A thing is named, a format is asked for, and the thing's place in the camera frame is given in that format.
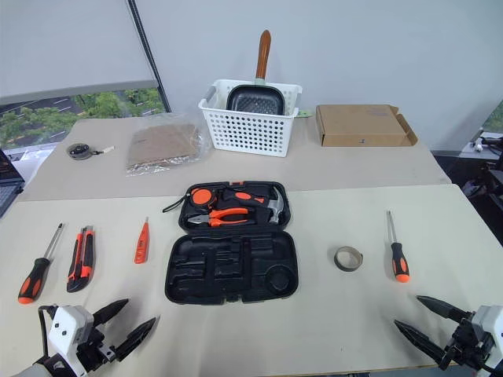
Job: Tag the dark laptop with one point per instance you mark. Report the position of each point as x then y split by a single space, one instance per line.
8 184

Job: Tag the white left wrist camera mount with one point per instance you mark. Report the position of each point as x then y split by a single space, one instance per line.
64 330

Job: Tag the black equipment with white parts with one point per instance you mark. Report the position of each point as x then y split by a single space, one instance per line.
485 169

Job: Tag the black tool case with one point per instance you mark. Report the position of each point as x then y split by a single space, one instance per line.
232 271

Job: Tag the round grey metal reel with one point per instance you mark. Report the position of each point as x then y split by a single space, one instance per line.
78 151

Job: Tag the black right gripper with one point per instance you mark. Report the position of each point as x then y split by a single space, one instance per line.
465 345

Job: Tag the small green tag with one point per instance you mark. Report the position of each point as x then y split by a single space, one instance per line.
303 113

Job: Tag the white perforated plastic basket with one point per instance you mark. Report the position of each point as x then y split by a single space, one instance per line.
251 133

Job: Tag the grey tape roll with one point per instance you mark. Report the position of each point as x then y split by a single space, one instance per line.
342 264

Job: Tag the black window frame bar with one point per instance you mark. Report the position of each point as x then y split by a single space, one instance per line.
149 55

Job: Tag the clear bag with brown card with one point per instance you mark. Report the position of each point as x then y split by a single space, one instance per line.
165 145

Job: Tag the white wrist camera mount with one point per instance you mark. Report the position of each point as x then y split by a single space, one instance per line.
64 330
489 326

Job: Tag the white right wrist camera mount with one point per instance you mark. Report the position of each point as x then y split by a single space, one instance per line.
489 326

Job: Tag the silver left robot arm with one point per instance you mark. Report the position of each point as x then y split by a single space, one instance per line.
39 371

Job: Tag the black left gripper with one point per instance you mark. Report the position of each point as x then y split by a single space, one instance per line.
92 353

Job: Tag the orange voltage tester pen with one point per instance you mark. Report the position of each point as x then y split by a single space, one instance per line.
142 247

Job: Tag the brown cardboard box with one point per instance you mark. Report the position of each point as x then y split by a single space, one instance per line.
357 125

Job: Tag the orange black tape measure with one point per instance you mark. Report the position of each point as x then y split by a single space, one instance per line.
202 196

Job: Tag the orange black utility knife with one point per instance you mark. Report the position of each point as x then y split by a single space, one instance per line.
82 259

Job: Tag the white roller blind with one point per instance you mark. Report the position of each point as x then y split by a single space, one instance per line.
70 43

